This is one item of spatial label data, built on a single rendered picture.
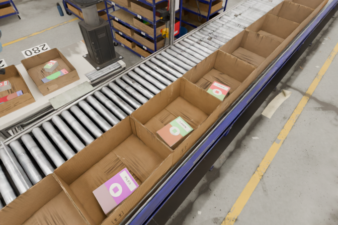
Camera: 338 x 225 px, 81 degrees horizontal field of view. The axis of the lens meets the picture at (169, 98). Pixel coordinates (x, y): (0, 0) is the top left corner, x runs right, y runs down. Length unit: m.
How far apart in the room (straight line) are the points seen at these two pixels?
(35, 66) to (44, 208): 1.23
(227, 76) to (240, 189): 1.04
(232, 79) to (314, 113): 1.63
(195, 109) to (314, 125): 1.81
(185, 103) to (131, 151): 0.45
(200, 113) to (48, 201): 0.86
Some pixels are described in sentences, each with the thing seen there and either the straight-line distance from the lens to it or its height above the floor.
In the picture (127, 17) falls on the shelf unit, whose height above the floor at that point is 0.54.
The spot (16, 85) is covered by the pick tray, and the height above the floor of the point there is 0.76.
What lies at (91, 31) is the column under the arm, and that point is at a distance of 1.63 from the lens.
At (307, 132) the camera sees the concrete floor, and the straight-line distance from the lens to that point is 2.68.
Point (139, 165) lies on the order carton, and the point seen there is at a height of 0.89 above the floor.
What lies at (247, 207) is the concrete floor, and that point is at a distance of 2.00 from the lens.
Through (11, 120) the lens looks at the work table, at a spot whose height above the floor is 0.75.
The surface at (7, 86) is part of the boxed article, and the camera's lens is 1.86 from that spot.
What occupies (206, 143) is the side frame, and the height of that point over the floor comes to 0.91.
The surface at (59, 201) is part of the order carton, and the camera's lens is 1.07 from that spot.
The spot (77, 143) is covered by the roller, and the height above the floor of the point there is 0.75.
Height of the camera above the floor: 1.83
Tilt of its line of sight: 48 degrees down
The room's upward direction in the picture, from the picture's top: 2 degrees clockwise
